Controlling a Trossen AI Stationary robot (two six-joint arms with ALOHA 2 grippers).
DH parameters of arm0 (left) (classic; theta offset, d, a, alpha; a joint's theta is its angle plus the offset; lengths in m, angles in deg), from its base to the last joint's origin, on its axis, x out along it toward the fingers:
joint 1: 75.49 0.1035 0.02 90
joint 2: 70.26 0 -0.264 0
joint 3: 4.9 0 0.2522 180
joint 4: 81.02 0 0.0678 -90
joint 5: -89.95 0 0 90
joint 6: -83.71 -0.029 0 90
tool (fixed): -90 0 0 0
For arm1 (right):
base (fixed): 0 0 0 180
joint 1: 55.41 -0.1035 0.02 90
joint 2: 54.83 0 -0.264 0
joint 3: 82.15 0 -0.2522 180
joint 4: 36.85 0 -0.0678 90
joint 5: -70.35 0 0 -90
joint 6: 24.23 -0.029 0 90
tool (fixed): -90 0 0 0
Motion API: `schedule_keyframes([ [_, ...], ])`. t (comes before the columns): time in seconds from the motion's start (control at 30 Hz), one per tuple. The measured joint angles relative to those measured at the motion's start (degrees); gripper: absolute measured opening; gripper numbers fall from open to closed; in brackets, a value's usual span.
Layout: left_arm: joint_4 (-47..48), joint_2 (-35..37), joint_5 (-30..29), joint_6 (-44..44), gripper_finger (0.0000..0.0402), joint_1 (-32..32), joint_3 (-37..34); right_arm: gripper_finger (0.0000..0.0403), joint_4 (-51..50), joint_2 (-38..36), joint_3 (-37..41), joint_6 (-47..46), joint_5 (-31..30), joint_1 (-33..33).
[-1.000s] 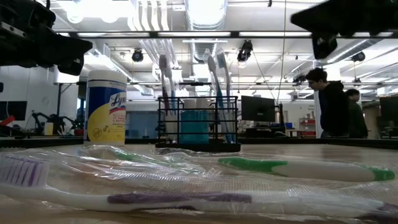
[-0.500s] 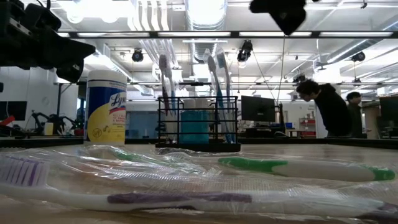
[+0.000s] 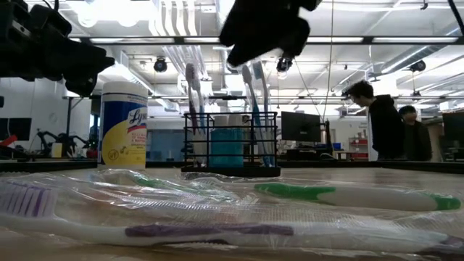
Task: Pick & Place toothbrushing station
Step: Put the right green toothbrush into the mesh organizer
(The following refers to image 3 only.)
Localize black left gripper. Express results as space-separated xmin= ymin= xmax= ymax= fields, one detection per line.
xmin=0 ymin=0 xmax=117 ymax=97

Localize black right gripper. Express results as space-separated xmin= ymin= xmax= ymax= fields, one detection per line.
xmin=218 ymin=0 xmax=322 ymax=67

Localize purple toothbrush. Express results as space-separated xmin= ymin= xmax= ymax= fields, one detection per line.
xmin=183 ymin=62 xmax=204 ymax=166
xmin=0 ymin=180 xmax=464 ymax=257

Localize black ceiling spotlight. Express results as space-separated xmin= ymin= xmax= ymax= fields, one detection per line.
xmin=275 ymin=56 xmax=294 ymax=73
xmin=153 ymin=56 xmax=169 ymax=73
xmin=409 ymin=59 xmax=428 ymax=73

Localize disinfecting wipes canister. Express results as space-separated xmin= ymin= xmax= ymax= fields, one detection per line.
xmin=98 ymin=81 xmax=149 ymax=171

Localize black computer monitor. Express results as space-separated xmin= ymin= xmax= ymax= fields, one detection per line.
xmin=0 ymin=117 xmax=33 ymax=142
xmin=441 ymin=112 xmax=464 ymax=162
xmin=281 ymin=110 xmax=323 ymax=149

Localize person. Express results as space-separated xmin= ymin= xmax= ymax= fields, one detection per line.
xmin=398 ymin=104 xmax=434 ymax=162
xmin=346 ymin=79 xmax=407 ymax=162

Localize red storage shelf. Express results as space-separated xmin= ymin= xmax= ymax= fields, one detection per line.
xmin=348 ymin=136 xmax=370 ymax=161

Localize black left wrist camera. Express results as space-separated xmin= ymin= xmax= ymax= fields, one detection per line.
xmin=28 ymin=2 xmax=73 ymax=37

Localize thin hanging cable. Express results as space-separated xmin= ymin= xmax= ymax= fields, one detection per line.
xmin=321 ymin=0 xmax=335 ymax=123

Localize black wire caddy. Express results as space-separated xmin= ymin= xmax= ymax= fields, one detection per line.
xmin=180 ymin=111 xmax=282 ymax=178

